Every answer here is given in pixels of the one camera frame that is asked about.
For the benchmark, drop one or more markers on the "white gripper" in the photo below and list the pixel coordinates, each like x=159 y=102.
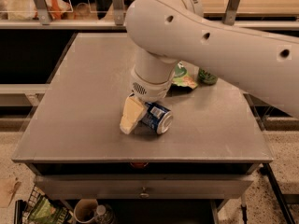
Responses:
x=149 y=90

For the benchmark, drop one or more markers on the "blue pepsi can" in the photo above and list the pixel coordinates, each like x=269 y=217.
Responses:
x=158 y=118

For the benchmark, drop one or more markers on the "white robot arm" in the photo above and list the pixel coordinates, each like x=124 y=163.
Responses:
x=166 y=32

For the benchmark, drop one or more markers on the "green soda can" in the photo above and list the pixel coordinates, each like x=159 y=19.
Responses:
x=206 y=77

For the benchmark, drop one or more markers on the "orange object under tabletop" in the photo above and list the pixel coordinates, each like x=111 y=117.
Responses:
x=139 y=165

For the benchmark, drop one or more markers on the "green chip bag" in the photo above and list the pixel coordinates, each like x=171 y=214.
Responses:
x=182 y=77

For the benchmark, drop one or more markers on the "round metal drawer knob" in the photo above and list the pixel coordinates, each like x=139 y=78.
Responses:
x=144 y=194

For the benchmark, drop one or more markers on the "clear plastic bottle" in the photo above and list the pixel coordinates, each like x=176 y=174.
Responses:
x=104 y=215

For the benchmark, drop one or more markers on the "grey table drawer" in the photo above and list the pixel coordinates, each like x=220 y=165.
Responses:
x=68 y=187

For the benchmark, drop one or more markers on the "paper cup under table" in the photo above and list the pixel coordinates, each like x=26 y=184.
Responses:
x=84 y=211

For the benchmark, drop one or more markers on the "green bag in basket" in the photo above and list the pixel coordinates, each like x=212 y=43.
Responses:
x=45 y=212

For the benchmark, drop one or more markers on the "orange white bag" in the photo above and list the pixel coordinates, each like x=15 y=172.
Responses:
x=25 y=10

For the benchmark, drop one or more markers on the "metal shelf rail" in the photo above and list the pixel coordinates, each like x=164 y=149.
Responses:
x=281 y=15

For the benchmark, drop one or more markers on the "black wire basket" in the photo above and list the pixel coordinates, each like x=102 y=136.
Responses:
x=23 y=208

